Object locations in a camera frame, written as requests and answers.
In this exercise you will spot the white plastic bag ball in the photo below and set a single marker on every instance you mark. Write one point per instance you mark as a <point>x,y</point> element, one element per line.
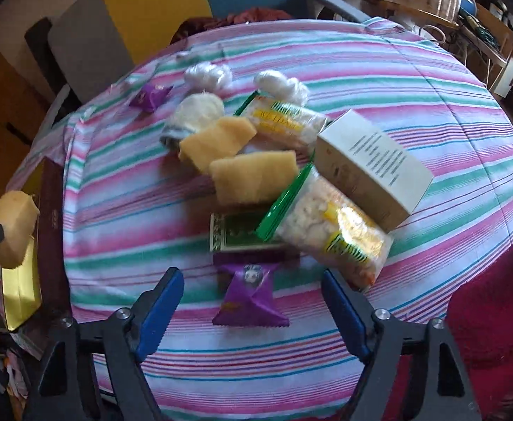
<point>209,77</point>
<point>278,86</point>

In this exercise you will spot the gold tin box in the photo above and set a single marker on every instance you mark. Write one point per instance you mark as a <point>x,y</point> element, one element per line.
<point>21,286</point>

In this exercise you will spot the yellow sponge block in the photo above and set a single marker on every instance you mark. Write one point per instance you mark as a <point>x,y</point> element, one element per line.
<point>18,212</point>
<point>253,178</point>
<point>223,139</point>

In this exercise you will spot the green rice cracker packet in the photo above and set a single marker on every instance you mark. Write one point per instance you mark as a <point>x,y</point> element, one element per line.
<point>320,221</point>

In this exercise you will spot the wooden desk with clutter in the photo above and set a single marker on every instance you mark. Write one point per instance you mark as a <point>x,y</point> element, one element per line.
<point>465,26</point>

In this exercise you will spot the grey yellow blue chair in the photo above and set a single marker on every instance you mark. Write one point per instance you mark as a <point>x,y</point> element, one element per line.
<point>95,42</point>

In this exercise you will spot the purple snack packet with cartoon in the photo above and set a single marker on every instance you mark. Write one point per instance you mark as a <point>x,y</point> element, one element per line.
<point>249,298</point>

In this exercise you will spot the white knit sock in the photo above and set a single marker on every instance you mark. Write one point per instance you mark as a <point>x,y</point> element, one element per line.
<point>196,112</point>

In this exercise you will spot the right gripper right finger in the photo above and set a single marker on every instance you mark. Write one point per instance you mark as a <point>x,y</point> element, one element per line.
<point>424,357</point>

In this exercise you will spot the red cloth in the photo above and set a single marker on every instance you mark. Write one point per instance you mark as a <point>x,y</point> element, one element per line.
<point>480,315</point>

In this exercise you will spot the dark red box lid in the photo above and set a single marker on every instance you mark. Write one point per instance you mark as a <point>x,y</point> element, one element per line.
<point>54,286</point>

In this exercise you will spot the white cardboard box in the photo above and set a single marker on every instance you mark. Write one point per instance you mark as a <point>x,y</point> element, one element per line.
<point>373,170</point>

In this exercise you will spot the green white small box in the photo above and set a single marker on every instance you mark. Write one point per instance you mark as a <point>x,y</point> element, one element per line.
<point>234,232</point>

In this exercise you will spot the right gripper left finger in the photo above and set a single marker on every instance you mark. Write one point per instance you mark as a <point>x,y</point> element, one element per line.
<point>66,387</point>

